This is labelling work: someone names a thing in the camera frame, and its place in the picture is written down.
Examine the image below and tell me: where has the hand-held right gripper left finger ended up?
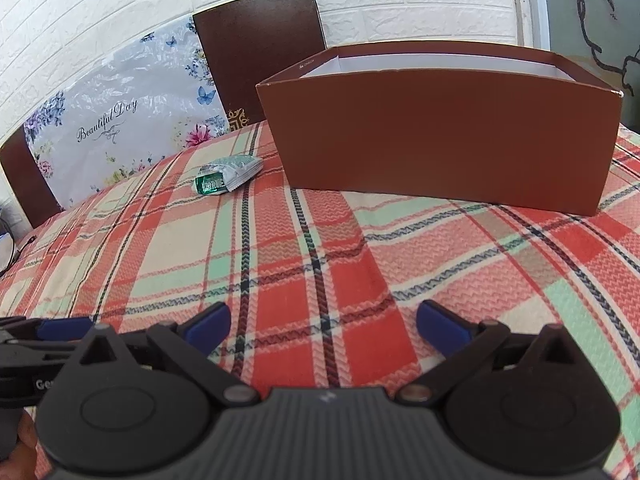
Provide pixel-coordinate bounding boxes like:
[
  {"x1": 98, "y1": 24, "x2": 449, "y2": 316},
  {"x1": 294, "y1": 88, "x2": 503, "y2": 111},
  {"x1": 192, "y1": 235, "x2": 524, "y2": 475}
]
[{"x1": 64, "y1": 302, "x2": 261, "y2": 407}]

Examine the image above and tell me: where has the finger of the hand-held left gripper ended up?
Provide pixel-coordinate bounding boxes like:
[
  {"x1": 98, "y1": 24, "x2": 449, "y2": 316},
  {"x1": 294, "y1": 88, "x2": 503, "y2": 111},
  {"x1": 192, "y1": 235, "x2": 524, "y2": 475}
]
[{"x1": 0, "y1": 316, "x2": 96, "y2": 368}]

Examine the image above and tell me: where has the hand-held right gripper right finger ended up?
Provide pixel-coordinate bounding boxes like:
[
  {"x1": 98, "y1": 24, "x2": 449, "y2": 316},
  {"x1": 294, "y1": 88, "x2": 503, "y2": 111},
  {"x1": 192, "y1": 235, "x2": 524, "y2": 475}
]
[{"x1": 394, "y1": 298, "x2": 601, "y2": 405}]

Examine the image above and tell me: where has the brown cardboard box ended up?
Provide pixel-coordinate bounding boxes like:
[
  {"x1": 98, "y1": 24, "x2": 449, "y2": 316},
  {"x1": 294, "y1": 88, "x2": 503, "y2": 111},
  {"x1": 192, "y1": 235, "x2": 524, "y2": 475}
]
[{"x1": 255, "y1": 43, "x2": 624, "y2": 217}]

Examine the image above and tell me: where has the person's left hand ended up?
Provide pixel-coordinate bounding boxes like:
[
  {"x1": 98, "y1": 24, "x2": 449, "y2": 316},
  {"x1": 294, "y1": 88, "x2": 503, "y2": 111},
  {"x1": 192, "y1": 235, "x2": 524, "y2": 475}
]
[{"x1": 0, "y1": 412, "x2": 41, "y2": 480}]

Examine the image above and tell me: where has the red plaid cloth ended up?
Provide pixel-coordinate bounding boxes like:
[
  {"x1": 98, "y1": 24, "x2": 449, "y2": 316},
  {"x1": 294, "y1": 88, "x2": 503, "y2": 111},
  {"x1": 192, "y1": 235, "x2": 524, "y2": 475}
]
[{"x1": 0, "y1": 120, "x2": 640, "y2": 480}]

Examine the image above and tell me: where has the brown chair back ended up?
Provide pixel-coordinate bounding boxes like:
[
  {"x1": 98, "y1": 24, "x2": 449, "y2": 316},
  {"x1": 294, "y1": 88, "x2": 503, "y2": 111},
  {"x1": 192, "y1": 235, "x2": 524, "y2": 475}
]
[
  {"x1": 192, "y1": 0, "x2": 329, "y2": 136},
  {"x1": 0, "y1": 125, "x2": 64, "y2": 232}
]

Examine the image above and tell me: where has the green snack packet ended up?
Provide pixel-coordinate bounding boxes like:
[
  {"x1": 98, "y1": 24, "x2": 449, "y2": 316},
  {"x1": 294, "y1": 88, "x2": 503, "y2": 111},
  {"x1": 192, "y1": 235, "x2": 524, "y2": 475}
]
[{"x1": 192, "y1": 154, "x2": 264, "y2": 196}]

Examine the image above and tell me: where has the floral plastic bag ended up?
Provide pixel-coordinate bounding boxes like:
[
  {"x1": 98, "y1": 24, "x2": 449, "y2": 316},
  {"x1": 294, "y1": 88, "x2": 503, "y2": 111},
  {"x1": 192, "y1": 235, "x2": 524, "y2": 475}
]
[{"x1": 22, "y1": 15, "x2": 237, "y2": 212}]

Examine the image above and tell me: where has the glass door with cartoon drawing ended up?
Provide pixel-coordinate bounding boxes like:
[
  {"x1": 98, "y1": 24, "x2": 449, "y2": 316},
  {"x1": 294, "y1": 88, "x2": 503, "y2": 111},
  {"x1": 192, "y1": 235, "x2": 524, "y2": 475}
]
[{"x1": 520, "y1": 0, "x2": 640, "y2": 134}]

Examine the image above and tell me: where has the black cable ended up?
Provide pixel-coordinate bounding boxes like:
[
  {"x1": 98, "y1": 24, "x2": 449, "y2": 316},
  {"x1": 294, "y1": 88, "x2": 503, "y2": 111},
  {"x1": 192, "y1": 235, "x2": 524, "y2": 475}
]
[{"x1": 0, "y1": 229, "x2": 24, "y2": 277}]

